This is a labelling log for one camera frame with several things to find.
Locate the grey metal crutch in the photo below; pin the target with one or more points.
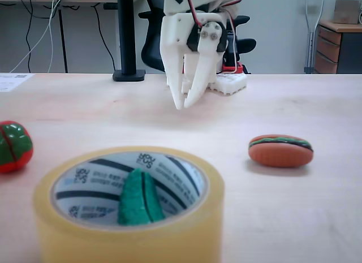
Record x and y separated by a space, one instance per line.
312 42

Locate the white printed paper sheet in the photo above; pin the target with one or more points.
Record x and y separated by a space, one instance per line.
11 80

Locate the brown cardboard box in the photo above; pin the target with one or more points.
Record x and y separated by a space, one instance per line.
346 11

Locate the yellow tape roll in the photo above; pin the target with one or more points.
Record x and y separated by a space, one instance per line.
127 246

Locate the black office chair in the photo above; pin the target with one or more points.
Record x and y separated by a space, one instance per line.
152 51

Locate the wooden drawer cabinet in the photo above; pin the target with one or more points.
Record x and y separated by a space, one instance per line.
328 48

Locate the red green toy tomato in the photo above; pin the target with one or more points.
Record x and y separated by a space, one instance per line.
15 150

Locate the green toy cucumber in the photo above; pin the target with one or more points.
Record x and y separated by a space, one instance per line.
135 200

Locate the toy hamburger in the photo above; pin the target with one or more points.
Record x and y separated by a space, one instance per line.
278 155

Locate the black monitor stand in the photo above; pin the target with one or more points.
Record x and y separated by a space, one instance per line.
125 34

